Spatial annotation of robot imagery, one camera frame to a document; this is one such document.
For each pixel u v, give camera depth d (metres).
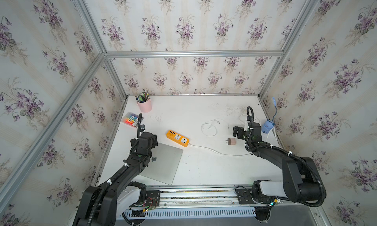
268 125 0.94
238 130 0.84
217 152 0.88
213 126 1.01
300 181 0.43
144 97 1.04
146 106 1.06
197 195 0.75
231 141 0.92
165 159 0.93
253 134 0.70
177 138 0.93
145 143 0.65
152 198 0.73
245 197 0.73
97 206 0.39
